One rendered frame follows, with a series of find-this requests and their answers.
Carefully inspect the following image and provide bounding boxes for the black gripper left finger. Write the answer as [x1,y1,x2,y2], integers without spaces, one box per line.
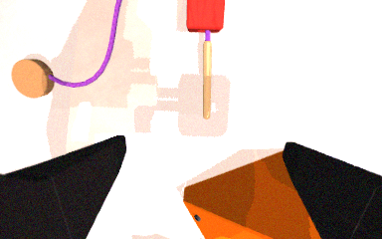
[0,135,127,239]

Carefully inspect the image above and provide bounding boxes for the wooden stick with purple string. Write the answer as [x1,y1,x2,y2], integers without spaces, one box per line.
[48,0,212,120]

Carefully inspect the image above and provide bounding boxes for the round wooden button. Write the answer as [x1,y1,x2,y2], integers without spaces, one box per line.
[11,59,55,98]

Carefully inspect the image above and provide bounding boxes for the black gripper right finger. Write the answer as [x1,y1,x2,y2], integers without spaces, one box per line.
[283,141,382,239]

